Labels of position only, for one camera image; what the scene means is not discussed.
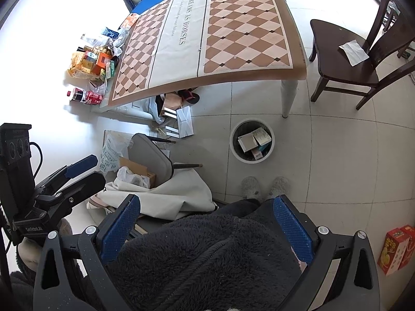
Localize black red flip-flop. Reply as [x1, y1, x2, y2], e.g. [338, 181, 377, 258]
[180, 89, 202, 104]

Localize dark fleece jacket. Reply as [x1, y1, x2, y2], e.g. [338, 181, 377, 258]
[107, 214, 307, 311]

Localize dark wooden chair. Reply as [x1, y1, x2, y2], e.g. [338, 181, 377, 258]
[309, 0, 415, 111]

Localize white round trash bin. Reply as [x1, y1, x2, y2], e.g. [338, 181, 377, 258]
[230, 118, 275, 164]

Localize white printed plastic bag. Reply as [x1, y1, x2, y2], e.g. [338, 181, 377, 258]
[100, 131, 133, 174]

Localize brown cardboard box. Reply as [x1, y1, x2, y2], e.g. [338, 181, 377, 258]
[118, 156, 157, 188]

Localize grey chair with black legs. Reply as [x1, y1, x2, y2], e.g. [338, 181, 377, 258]
[129, 133, 203, 190]

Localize white green box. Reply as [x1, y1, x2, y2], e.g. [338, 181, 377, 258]
[253, 128, 272, 146]

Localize white flat cardboard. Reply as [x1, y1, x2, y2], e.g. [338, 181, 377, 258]
[176, 106, 194, 137]

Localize cola bottle with red label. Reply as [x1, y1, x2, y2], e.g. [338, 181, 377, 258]
[66, 87, 104, 106]

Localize person's left forearm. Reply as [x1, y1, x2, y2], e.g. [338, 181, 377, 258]
[10, 243, 44, 311]

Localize dark fleece pants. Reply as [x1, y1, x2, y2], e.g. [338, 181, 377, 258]
[212, 197, 279, 224]

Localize brown paper bag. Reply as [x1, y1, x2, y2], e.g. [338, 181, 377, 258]
[162, 92, 184, 117]

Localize white cloth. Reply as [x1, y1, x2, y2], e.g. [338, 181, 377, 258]
[87, 168, 217, 222]

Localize blue flat board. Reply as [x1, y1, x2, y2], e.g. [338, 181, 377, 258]
[131, 0, 163, 15]

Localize grey fuzzy slipper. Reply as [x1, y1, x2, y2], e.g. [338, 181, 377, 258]
[268, 176, 291, 198]
[240, 176, 262, 200]

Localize clear plastic bag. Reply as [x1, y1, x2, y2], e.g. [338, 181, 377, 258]
[87, 81, 107, 96]

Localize white folded paper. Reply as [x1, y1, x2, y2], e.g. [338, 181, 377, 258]
[338, 40, 370, 66]

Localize light blue cloth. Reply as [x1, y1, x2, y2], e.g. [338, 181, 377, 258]
[143, 97, 166, 124]

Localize grey beige box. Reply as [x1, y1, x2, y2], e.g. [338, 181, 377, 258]
[238, 133, 259, 153]

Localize white crumpled plastic bag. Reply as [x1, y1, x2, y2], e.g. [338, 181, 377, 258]
[117, 166, 150, 188]

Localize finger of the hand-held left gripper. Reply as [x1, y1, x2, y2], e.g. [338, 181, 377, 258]
[49, 172, 107, 215]
[33, 155, 99, 195]

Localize brown checked tablecloth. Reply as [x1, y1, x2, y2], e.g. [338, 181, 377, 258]
[107, 0, 307, 107]

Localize pile of snack packets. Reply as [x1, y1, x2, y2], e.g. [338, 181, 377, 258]
[67, 13, 143, 83]

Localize red yellow printed box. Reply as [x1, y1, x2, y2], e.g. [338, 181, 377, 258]
[400, 225, 415, 269]
[377, 228, 411, 276]

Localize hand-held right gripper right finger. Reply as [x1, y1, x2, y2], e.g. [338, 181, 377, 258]
[273, 195, 381, 311]

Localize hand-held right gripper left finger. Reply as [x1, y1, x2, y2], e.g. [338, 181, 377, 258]
[32, 194, 141, 311]

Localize black cable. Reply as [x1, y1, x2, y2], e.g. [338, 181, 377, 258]
[29, 141, 43, 179]

